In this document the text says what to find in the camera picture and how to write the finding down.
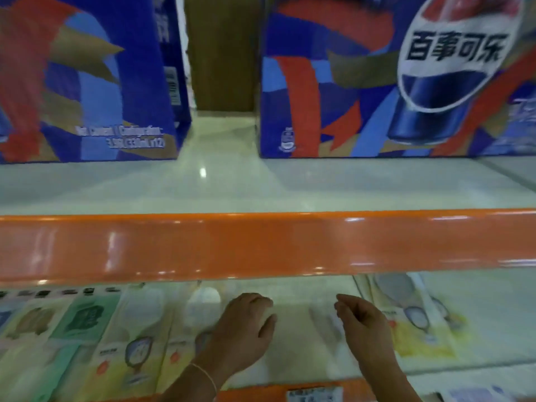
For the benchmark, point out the person's left forearm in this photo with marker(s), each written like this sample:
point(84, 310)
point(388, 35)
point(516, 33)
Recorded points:
point(188, 389)

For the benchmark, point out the person's right hand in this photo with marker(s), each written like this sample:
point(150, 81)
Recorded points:
point(368, 334)

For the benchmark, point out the blue printed drink carton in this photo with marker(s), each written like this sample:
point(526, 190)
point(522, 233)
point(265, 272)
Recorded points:
point(125, 79)
point(314, 121)

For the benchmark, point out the orange edged white shelf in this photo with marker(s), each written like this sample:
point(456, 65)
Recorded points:
point(251, 242)

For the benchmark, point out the person's left hand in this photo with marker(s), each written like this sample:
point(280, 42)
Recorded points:
point(243, 334)

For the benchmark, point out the round mirror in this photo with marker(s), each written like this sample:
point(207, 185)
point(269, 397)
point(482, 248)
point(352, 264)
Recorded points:
point(138, 305)
point(398, 288)
point(201, 301)

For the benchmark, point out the person's right forearm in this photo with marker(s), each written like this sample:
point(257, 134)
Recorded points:
point(389, 385)

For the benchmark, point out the white handwritten price label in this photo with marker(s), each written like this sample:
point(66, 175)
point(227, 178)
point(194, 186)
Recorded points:
point(314, 395)

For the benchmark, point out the purple white packet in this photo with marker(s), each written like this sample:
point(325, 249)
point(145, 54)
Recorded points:
point(473, 395)

